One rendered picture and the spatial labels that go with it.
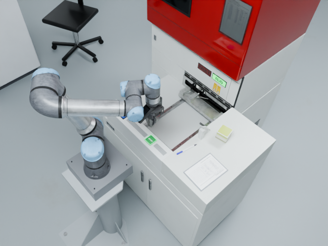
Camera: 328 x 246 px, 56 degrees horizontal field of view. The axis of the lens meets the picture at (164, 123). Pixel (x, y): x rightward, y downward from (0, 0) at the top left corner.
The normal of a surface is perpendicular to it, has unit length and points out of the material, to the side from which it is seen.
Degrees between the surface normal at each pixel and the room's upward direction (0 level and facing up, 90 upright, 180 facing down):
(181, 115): 0
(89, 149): 9
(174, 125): 0
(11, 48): 90
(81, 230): 0
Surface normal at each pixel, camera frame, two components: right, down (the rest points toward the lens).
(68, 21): 0.04, -0.62
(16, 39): 0.72, 0.56
